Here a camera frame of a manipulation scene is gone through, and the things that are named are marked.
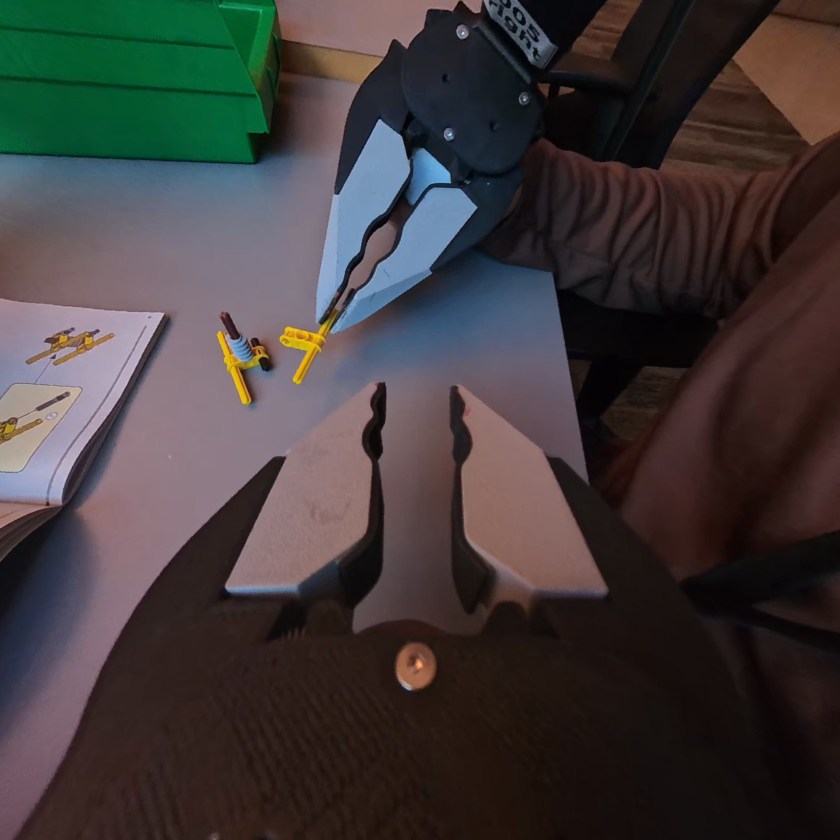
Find yellow lego connector with axle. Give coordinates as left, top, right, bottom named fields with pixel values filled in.
left=279, top=307, right=341, bottom=386

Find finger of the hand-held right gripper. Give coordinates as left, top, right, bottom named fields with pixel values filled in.
left=331, top=148, right=479, bottom=334
left=315, top=119, right=414, bottom=324

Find person's right forearm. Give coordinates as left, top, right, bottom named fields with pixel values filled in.
left=479, top=134, right=840, bottom=324

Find black strap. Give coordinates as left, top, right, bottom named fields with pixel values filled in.
left=681, top=533, right=840, bottom=632

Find black chair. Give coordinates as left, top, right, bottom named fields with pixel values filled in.
left=541, top=0, right=783, bottom=460

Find pale cardboard sheet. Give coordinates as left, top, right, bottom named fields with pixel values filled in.
left=731, top=16, right=840, bottom=147

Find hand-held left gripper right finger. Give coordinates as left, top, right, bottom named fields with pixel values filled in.
left=449, top=385, right=609, bottom=615

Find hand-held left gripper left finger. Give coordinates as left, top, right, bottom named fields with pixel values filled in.
left=224, top=382, right=388, bottom=608

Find yellow lego assembly with grey worm gear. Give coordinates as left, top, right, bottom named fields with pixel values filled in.
left=216, top=311, right=273, bottom=406

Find open instruction booklet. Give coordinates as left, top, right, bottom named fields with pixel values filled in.
left=0, top=298, right=169, bottom=567

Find green plastic storage bin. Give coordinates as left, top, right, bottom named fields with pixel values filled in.
left=0, top=0, right=283, bottom=165

